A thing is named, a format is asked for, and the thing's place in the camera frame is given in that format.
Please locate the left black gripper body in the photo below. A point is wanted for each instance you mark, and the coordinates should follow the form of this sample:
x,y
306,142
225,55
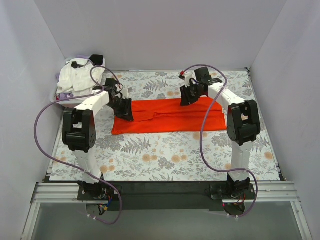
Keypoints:
x,y
124,107

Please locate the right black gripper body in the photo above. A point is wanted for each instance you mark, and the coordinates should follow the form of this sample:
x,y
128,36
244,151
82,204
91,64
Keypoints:
x,y
188,92

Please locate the orange t shirt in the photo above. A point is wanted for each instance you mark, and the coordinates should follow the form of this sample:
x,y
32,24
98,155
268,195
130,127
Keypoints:
x,y
163,116

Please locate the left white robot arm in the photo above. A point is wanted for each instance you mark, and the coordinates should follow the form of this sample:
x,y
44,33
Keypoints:
x,y
79,132

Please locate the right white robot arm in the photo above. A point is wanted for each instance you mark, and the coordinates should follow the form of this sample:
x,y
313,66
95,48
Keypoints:
x,y
242,126

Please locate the white t shirt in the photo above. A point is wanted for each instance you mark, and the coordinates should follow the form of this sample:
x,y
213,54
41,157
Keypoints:
x,y
75,78

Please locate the white laundry basket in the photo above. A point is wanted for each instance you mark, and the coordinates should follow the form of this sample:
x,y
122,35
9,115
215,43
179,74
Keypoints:
x,y
96,74

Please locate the black garment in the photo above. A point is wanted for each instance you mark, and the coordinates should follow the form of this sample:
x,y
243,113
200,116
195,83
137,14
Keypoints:
x,y
96,59

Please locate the purple garment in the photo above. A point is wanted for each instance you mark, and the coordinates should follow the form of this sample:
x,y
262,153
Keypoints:
x,y
64,96

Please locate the floral table mat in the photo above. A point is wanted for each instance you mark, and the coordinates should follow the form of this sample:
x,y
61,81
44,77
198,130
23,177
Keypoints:
x,y
165,141

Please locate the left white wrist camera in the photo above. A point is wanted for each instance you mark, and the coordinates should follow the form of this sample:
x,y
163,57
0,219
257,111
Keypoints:
x,y
123,93

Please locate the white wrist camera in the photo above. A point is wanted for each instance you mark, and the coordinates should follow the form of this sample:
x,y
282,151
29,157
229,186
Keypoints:
x,y
186,77
123,93

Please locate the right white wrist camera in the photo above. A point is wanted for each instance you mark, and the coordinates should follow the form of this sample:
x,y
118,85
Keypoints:
x,y
186,77

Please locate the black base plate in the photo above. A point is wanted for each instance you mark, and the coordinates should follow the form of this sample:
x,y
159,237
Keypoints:
x,y
158,195

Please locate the aluminium frame rail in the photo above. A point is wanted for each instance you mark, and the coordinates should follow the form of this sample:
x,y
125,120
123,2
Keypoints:
x,y
55,193

